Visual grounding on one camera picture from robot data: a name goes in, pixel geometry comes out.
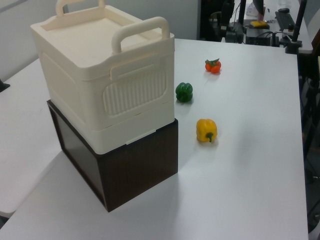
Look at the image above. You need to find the green bell pepper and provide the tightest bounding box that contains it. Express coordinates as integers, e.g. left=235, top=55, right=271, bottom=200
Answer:
left=174, top=81, right=194, bottom=103

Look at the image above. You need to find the black keyboard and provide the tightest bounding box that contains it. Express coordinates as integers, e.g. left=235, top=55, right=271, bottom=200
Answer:
left=274, top=11, right=296, bottom=33

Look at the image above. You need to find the yellow bell pepper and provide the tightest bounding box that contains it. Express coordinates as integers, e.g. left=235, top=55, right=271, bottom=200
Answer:
left=195, top=118, right=218, bottom=144

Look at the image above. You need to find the yellow sponge block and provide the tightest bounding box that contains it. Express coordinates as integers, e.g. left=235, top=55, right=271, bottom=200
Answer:
left=249, top=20, right=269, bottom=29

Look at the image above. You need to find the black stand pole with clamp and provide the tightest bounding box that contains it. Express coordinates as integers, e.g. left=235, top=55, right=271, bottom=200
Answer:
left=284, top=0, right=308, bottom=55

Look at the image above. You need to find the black electronics box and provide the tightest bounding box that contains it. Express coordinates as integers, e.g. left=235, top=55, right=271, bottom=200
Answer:
left=245, top=27, right=281, bottom=47

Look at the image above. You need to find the dark brown wooden box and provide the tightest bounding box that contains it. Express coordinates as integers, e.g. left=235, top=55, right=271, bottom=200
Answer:
left=46, top=99, right=180, bottom=213

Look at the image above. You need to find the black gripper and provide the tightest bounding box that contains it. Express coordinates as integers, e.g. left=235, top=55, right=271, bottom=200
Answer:
left=220, top=0, right=235, bottom=32

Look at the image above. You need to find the cream plastic storage cabinet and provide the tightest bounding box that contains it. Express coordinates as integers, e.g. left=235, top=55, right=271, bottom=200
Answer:
left=29, top=0, right=176, bottom=155

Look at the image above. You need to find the cream ribbed cabinet door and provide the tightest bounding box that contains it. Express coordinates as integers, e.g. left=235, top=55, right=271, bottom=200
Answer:
left=86, top=46, right=175, bottom=126

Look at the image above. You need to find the thin black upright pole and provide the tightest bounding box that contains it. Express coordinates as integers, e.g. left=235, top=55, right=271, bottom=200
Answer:
left=238, top=0, right=248, bottom=26

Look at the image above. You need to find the orange tomato cluster with leaves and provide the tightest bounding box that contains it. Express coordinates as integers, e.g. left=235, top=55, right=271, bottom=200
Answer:
left=204, top=57, right=223, bottom=75

